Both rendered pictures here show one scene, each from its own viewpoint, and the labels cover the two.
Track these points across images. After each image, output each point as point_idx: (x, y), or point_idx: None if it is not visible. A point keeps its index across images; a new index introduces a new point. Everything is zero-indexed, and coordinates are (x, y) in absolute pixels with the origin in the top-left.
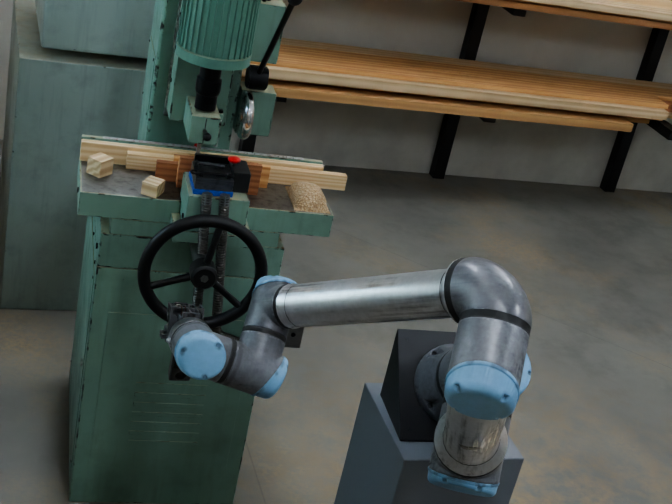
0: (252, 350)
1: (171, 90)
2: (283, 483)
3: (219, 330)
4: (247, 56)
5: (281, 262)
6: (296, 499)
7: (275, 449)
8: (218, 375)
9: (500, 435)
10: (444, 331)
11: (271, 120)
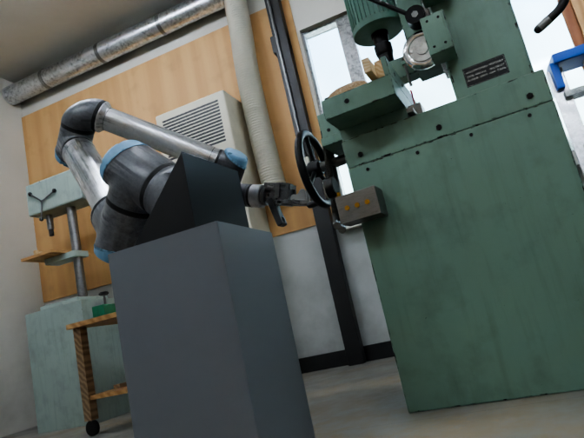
0: None
1: None
2: (433, 425)
3: (331, 210)
4: (358, 22)
5: (344, 153)
6: (403, 431)
7: (501, 416)
8: None
9: (83, 193)
10: (214, 162)
11: (428, 40)
